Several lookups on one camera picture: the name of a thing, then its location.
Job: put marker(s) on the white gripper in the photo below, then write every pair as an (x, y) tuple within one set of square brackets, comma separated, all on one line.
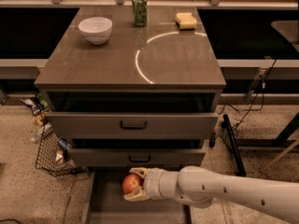
[(153, 182)]

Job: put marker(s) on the red apple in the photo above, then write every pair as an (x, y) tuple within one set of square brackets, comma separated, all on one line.
[(131, 182)]

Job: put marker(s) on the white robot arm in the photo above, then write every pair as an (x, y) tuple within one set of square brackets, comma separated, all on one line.
[(197, 187)]

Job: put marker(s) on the bottom grey drawer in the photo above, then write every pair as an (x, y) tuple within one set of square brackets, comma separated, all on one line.
[(105, 203)]

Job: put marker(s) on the grey drawer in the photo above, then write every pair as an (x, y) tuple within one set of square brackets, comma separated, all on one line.
[(105, 203), (130, 153), (74, 125)]

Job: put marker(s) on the middle grey drawer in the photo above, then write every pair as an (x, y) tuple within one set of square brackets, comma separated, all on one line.
[(130, 153)]

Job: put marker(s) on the grey drawer cabinet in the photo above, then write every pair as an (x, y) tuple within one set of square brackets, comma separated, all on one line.
[(152, 69)]

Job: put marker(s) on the top grey drawer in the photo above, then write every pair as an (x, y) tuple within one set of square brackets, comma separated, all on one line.
[(74, 125)]

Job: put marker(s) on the black table leg bar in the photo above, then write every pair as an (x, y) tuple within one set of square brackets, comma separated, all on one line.
[(238, 160)]

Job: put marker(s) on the snack bags pile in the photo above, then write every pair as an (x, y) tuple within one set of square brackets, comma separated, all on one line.
[(39, 110)]

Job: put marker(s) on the white bowl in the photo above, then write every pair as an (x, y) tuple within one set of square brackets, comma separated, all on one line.
[(96, 30)]

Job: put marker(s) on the yellow sponge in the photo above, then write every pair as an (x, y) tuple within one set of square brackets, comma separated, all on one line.
[(186, 21)]

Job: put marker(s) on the green soda can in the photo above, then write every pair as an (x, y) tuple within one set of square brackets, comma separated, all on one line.
[(140, 12)]

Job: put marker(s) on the black wire basket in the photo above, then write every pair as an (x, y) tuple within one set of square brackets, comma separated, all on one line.
[(53, 156)]

